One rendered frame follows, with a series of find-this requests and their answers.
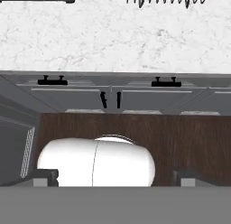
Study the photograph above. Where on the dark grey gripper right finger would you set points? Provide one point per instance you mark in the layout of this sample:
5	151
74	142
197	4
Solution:
183	174

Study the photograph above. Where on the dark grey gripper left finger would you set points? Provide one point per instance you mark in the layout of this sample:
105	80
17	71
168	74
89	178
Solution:
45	174

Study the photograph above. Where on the grey appliance with mesh panel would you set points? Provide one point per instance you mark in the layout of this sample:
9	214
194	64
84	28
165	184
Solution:
13	143

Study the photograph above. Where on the white rounded object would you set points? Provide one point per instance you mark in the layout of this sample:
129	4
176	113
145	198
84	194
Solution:
99	164

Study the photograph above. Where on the grey cupboard door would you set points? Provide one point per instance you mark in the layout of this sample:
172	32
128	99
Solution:
150	101
69	99
213	102

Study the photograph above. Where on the grey drawer front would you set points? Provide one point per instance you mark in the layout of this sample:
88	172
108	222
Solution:
81	83
132	84

